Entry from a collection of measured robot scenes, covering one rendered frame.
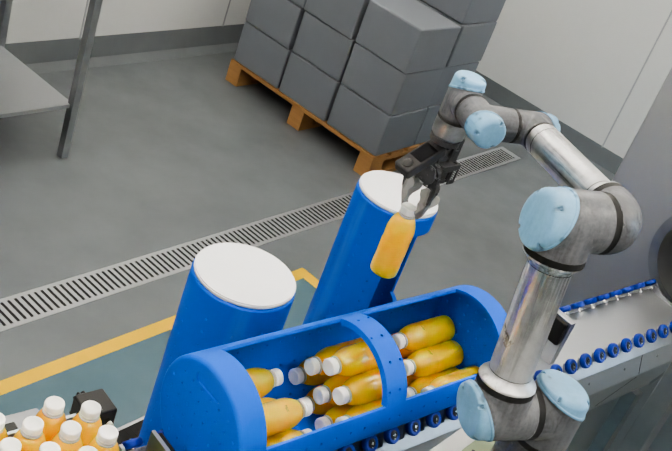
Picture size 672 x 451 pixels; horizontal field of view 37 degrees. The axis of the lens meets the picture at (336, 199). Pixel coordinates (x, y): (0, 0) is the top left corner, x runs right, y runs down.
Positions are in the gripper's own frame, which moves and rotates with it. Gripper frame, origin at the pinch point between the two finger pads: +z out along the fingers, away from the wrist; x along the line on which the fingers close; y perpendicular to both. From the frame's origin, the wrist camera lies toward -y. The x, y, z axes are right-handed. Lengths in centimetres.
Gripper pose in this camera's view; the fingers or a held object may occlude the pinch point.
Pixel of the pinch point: (409, 209)
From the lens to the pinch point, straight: 233.1
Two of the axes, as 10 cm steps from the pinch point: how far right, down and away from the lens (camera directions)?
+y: 7.3, -1.3, 6.7
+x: -6.1, -5.6, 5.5
